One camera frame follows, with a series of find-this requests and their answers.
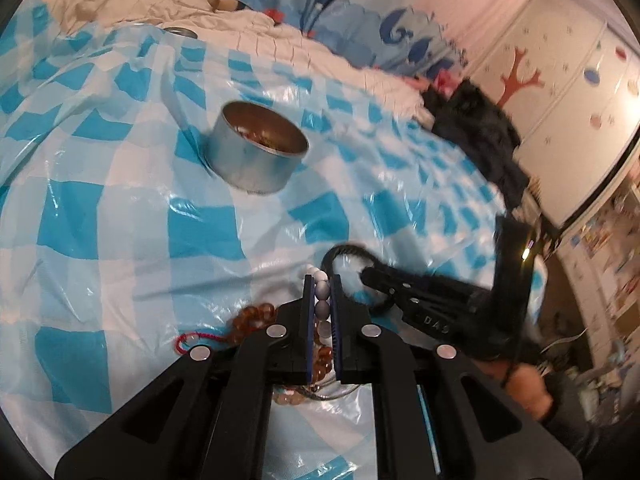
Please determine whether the black loop band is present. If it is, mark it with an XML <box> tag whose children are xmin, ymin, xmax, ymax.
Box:
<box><xmin>321</xmin><ymin>243</ymin><xmax>401</xmax><ymax>313</ymax></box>

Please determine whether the cluttered shelf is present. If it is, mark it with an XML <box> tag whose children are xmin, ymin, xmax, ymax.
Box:
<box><xmin>557</xmin><ymin>160</ymin><xmax>640</xmax><ymax>391</ymax></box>

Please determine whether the blue whale printed blanket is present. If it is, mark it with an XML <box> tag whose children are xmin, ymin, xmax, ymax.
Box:
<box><xmin>200</xmin><ymin>0</ymin><xmax>471</xmax><ymax>81</ymax></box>

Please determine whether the black cloth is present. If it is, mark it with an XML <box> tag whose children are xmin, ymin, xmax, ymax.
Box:
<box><xmin>422</xmin><ymin>79</ymin><xmax>532</xmax><ymax>208</ymax></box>

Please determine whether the red cord bracelet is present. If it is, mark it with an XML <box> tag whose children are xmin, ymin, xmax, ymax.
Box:
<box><xmin>174</xmin><ymin>332</ymin><xmax>240</xmax><ymax>357</ymax></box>

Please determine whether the person's right hand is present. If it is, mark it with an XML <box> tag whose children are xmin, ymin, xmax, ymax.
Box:
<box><xmin>480</xmin><ymin>355</ymin><xmax>557</xmax><ymax>422</ymax></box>

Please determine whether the pink cloth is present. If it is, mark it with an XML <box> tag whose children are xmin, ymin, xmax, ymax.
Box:
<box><xmin>400</xmin><ymin>71</ymin><xmax>463</xmax><ymax>93</ymax></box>

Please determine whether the round metal tin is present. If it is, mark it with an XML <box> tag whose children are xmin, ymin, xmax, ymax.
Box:
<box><xmin>204</xmin><ymin>100</ymin><xmax>310</xmax><ymax>195</ymax></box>

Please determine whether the large white bead bracelet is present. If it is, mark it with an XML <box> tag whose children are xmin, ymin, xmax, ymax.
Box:
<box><xmin>305</xmin><ymin>263</ymin><xmax>335</xmax><ymax>348</ymax></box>

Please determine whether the person's right forearm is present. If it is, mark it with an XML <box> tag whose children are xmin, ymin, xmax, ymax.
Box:
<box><xmin>542</xmin><ymin>372</ymin><xmax>640</xmax><ymax>466</ymax></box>

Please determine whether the blue checkered plastic sheet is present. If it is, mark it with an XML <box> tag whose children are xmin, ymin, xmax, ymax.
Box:
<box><xmin>0</xmin><ymin>0</ymin><xmax>546</xmax><ymax>480</ymax></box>

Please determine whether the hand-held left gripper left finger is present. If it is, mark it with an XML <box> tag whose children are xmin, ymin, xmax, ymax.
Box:
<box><xmin>54</xmin><ymin>274</ymin><xmax>321</xmax><ymax>480</ymax></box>

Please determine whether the silver bangle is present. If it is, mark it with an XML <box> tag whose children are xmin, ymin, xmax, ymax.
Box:
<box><xmin>299</xmin><ymin>382</ymin><xmax>362</xmax><ymax>403</ymax></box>

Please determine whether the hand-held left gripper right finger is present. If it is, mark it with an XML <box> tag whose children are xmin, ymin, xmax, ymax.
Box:
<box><xmin>330</xmin><ymin>274</ymin><xmax>584</xmax><ymax>480</ymax></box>

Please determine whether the pink bead bracelet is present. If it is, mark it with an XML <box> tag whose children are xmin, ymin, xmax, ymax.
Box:
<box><xmin>272</xmin><ymin>389</ymin><xmax>307</xmax><ymax>408</ymax></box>

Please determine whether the white quilt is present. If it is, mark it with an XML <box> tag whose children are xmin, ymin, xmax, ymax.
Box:
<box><xmin>37</xmin><ymin>0</ymin><xmax>436</xmax><ymax>116</ymax></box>

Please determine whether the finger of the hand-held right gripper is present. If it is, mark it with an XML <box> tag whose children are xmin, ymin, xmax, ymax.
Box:
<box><xmin>360</xmin><ymin>265</ymin><xmax>496</xmax><ymax>311</ymax></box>
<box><xmin>395</xmin><ymin>297</ymin><xmax>483</xmax><ymax>348</ymax></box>

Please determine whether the brown bead bracelet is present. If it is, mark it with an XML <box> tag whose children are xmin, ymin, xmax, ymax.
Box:
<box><xmin>227</xmin><ymin>302</ymin><xmax>335</xmax><ymax>382</ymax></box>

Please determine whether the white wardrobe with tree decals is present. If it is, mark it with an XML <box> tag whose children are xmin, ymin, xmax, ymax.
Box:
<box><xmin>467</xmin><ymin>0</ymin><xmax>640</xmax><ymax>228</ymax></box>

